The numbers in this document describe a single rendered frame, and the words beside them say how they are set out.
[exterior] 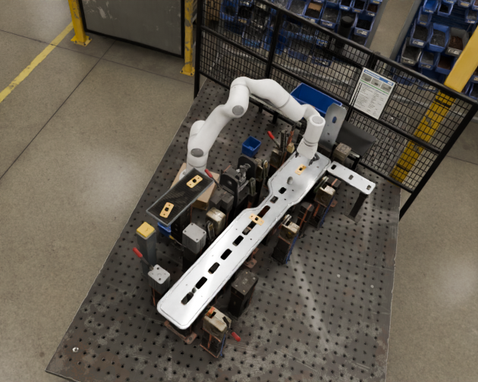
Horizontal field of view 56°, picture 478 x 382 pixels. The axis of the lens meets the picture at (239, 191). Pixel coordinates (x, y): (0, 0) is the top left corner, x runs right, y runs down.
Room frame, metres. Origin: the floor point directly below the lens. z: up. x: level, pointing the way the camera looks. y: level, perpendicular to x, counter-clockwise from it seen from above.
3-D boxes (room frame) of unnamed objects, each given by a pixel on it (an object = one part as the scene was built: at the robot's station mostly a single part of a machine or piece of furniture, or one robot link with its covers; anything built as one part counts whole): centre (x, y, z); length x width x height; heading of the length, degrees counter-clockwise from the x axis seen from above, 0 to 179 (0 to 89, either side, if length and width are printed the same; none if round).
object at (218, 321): (0.77, -0.01, 0.88); 0.15 x 0.11 x 0.36; 62
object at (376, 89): (2.22, -0.69, 1.30); 0.23 x 0.02 x 0.31; 62
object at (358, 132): (2.26, -0.37, 1.02); 0.90 x 0.22 x 0.03; 62
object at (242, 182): (1.56, 0.01, 0.94); 0.18 x 0.13 x 0.49; 152
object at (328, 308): (1.66, -0.22, 0.68); 2.56 x 1.61 x 0.04; 171
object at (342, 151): (1.96, -0.58, 0.88); 0.08 x 0.08 x 0.36; 62
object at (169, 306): (1.35, -0.12, 1.00); 1.38 x 0.22 x 0.02; 152
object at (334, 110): (2.01, -0.47, 1.17); 0.12 x 0.01 x 0.34; 62
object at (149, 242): (1.10, 0.41, 0.92); 0.08 x 0.08 x 0.44; 62
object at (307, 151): (1.78, -0.34, 1.20); 0.10 x 0.07 x 0.11; 62
